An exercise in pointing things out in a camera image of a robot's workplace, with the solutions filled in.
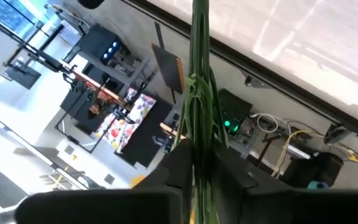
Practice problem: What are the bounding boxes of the black mat with striped edge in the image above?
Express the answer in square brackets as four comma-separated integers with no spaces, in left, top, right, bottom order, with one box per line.
[150,42,186,96]

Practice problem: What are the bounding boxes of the yellow cable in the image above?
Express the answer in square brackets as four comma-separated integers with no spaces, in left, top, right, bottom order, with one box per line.
[270,129,358,180]

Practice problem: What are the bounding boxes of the black computer tower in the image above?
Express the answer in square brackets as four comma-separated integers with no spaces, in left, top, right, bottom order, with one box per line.
[218,88,254,138]

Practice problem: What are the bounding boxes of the black round object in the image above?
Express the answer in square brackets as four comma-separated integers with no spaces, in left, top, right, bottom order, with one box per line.
[76,0,106,10]

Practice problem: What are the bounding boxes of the white coiled cable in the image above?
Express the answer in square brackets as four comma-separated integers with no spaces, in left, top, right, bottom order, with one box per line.
[249,112,291,134]

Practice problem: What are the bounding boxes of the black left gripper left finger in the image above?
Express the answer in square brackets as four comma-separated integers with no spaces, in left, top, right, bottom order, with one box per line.
[14,139,196,224]

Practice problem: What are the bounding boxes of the yellow artificial flower bunch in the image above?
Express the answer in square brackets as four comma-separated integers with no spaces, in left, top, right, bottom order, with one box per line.
[174,0,229,224]

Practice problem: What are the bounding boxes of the black computer with blue lights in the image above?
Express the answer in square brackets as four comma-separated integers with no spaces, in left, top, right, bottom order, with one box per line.
[63,23,122,68]

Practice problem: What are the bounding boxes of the person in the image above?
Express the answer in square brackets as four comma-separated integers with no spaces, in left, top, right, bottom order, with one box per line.
[87,102,104,118]

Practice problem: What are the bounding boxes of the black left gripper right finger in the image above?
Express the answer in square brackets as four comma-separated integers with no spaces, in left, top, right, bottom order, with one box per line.
[213,144,358,224]

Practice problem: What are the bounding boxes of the colourful floral cloth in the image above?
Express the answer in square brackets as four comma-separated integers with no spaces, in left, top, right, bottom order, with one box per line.
[94,86,157,155]

